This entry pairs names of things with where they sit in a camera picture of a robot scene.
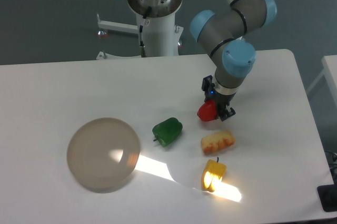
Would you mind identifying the black device at edge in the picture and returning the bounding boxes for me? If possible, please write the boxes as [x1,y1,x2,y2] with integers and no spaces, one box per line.
[317,184,336,212]

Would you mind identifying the white side table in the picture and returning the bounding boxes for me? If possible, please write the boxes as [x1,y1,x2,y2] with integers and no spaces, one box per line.
[305,55,336,103]

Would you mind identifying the green toy pepper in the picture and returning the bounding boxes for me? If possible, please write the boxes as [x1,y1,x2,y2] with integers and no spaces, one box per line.
[152,117,183,147]

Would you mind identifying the round brown plate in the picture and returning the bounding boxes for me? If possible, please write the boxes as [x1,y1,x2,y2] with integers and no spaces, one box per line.
[66,118,141,193]

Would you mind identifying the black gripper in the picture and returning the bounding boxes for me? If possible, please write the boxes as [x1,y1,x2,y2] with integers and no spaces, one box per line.
[201,75,235,121]

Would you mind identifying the toy bread loaf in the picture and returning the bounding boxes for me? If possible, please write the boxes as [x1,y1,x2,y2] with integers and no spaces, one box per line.
[201,130,236,155]

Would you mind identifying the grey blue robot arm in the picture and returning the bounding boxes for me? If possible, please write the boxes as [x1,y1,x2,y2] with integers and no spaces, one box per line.
[127,0,277,121]

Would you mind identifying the black cables at right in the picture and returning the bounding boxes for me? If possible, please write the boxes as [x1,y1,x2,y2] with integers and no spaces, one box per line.
[324,150,337,182]

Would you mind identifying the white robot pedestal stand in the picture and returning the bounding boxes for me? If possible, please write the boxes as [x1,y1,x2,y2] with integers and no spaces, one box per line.
[96,0,184,57]

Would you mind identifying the red toy pepper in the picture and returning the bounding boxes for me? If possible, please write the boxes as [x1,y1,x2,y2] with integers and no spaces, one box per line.
[197,99,217,122]

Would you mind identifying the black cable on pedestal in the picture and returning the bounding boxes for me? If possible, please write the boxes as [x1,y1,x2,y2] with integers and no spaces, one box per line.
[138,6,152,58]

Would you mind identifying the yellow toy pepper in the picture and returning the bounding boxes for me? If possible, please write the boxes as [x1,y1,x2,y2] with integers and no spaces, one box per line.
[201,157,227,192]

